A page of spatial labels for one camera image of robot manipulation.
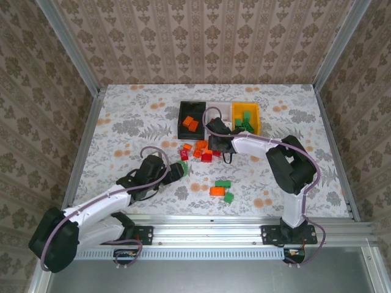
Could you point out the yellow plastic bin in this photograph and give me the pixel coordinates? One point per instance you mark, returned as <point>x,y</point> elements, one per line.
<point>239,108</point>

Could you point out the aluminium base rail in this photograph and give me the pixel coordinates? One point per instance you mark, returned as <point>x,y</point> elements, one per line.
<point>207,232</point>

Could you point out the aluminium table side rail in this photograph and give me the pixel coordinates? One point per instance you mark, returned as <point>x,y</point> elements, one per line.
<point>333,137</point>
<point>88,131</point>

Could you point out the aluminium upright frame post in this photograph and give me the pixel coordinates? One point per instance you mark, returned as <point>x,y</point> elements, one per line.
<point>342,39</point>
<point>67,45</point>

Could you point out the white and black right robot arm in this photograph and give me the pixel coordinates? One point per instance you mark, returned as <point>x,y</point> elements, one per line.
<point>250,145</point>

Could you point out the white plastic bin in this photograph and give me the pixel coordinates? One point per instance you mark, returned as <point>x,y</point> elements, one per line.
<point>224,110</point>

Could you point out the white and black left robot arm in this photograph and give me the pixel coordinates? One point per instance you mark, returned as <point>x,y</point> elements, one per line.
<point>100,204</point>

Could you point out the small black connector box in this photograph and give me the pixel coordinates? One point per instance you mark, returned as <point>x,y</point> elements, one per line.
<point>125,254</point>
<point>294,253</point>

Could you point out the floral patterned table cover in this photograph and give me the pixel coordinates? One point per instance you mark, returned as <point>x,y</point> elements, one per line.
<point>137,107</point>

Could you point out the black plastic bin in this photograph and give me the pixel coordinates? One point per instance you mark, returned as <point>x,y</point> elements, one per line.
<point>195,108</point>

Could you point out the small green lego brick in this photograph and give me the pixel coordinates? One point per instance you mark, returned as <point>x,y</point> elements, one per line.
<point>228,197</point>

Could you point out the long green lego brick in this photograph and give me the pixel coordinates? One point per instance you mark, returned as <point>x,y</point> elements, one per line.
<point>183,168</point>

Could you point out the aluminium lower frame rail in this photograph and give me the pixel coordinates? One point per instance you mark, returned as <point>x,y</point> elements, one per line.
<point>374,274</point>
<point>38,282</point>

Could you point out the grey metal panel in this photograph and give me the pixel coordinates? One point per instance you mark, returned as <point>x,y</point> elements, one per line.
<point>214,277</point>

